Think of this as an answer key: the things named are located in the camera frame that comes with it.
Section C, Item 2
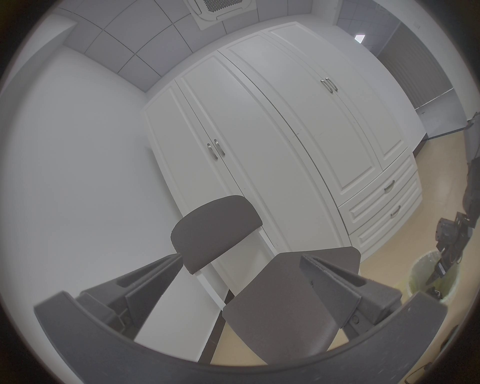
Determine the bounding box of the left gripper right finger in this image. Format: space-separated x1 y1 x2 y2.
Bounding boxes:
299 253 403 340

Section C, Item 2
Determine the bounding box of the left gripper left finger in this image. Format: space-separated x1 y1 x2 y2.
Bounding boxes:
76 253 184 334

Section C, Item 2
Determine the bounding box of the yellow plastic bag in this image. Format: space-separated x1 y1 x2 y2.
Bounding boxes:
407 250 463 305

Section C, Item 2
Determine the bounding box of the white chair with grey cushions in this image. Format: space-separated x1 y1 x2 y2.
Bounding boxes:
170 194 362 366

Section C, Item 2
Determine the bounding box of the white wardrobe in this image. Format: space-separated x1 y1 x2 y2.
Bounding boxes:
142 20 424 305

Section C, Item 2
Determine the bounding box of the grey curtain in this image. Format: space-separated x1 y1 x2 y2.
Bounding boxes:
375 20 469 110

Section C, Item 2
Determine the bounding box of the white ceiling air vent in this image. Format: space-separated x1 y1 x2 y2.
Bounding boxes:
183 0 260 31

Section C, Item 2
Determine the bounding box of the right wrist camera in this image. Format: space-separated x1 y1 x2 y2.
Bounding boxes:
435 218 457 245

